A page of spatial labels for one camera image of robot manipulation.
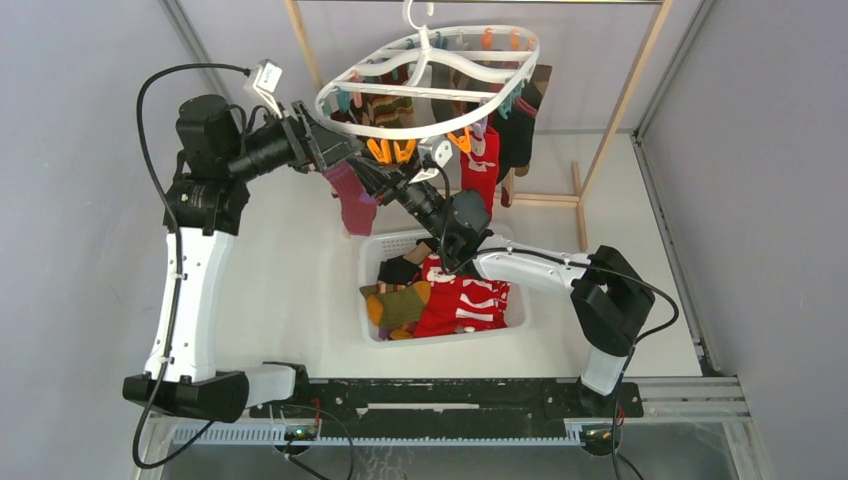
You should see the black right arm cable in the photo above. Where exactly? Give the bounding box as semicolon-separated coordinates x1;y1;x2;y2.
430;158;681;480

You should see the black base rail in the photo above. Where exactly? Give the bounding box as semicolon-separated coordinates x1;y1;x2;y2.
248;377;645;442

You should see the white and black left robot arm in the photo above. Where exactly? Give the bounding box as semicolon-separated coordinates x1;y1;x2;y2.
122;94;363;423

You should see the black hanging sock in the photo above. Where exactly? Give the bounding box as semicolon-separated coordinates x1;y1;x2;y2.
491;64;553;182

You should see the white round clip hanger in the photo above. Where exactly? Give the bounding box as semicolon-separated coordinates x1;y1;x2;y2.
314;1;540;140

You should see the wooden drying rack frame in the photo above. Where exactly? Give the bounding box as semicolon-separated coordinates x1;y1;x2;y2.
283;0;676;253

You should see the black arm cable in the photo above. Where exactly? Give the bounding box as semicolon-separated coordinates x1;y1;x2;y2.
131;62;256;470
430;158;681;480

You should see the black sock in basket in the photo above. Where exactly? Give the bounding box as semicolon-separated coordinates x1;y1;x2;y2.
377;255;421;286

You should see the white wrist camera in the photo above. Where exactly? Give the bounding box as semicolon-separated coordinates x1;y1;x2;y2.
243;59;283;101
410;135;455;184

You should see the tan brown sock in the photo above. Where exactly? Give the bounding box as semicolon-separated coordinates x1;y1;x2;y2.
403;241;438;266

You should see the red white striped sock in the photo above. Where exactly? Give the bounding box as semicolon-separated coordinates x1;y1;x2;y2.
455;278;511;333

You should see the brown striped hanging sock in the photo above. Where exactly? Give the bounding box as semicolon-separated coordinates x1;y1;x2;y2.
362;94;415;129

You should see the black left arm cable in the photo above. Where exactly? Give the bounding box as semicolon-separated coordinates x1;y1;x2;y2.
131;62;256;470

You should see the olive and orange sock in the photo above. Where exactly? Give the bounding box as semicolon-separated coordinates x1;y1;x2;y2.
359;281;431;330

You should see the pink and purple hanging sock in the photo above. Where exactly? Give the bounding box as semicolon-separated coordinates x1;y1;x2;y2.
323;162;377;236

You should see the white plastic laundry basket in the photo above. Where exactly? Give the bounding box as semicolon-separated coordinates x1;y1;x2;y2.
358;230;532;347

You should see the grey hanging sock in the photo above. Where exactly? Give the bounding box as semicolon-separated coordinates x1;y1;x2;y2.
429;63;465;125

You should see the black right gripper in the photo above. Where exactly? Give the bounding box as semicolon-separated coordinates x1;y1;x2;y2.
345;148;451;245

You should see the red santa sock in basket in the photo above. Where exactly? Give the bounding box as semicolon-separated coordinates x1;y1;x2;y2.
413;257;462;338

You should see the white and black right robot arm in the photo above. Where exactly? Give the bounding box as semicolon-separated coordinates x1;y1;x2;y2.
345;156;660;416

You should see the orange clothespin clip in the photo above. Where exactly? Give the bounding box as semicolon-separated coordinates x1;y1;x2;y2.
366;138;393;164
446;126;472;154
392;139;417;164

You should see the red santa hanging sock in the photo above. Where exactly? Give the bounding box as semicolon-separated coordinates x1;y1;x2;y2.
460;126;500;215

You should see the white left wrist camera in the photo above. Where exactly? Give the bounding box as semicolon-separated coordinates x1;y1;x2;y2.
243;59;283;101

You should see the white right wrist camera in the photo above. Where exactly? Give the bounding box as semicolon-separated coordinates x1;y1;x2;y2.
410;135;455;184

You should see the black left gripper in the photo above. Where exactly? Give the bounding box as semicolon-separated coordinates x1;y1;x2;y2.
225;101;363;183

